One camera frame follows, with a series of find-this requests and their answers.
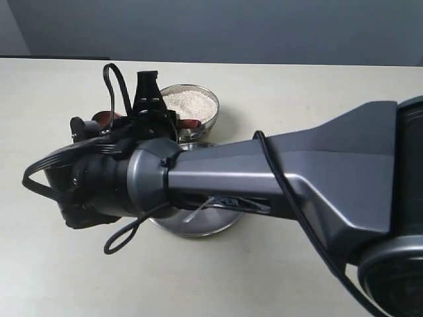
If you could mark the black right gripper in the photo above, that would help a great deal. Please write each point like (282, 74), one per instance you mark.
(145, 124)

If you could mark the dark red wooden spoon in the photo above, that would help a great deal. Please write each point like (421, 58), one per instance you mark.
(103, 118)

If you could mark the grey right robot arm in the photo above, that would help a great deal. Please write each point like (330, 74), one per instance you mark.
(354, 184)

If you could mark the steel bowl of rice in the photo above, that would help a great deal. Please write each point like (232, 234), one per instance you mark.
(192, 102)

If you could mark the round steel plate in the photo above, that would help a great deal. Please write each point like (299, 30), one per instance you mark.
(195, 216)

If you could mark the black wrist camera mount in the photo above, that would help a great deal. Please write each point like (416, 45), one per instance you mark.
(82, 130)

